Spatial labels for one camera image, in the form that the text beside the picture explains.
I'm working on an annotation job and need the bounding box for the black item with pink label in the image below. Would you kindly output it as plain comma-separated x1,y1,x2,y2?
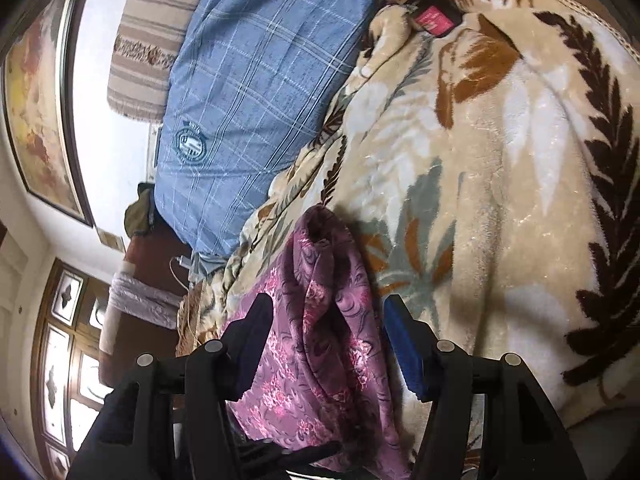
407,0,463,38

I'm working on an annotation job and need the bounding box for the white lace cloth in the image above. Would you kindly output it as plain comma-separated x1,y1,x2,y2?
107,272,183,331

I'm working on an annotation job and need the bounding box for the beige leaf print blanket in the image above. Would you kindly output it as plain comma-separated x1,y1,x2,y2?
175,0,640,461

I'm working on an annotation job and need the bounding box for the striped beige cushion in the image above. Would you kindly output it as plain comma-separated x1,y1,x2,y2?
106,0,218,123

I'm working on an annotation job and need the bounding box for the blue plaid bed sheet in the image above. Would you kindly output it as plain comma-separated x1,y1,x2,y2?
152,0,401,256

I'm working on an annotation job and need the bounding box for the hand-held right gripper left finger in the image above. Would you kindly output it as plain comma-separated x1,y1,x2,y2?
70,292,275,480

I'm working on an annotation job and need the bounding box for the brown wooden headboard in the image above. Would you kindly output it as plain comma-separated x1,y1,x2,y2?
97,230,201,386

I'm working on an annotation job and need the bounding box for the grey checked cloth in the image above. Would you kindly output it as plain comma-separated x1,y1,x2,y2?
187,252,226,286

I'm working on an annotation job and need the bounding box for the small wall plaque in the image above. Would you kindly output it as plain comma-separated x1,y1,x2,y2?
95,227,126,251

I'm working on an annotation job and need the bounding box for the wooden glass panel door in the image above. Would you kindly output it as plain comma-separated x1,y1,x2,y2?
30,257,126,480

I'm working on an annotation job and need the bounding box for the white charger with cable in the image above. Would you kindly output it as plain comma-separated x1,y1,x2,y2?
169,255,197,343

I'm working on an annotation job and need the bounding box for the olive green cloth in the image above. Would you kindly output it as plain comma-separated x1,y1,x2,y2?
124,182,158,238

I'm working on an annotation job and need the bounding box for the framed wall painting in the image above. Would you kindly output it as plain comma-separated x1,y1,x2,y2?
0,0,96,228

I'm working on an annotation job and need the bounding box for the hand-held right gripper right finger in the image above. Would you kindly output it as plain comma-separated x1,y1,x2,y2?
384,295,588,480

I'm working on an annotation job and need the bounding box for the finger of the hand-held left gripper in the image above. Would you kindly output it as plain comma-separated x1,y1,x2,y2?
235,437,342,477

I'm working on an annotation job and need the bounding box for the purple floral shirt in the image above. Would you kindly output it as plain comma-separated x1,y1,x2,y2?
220,205,416,480

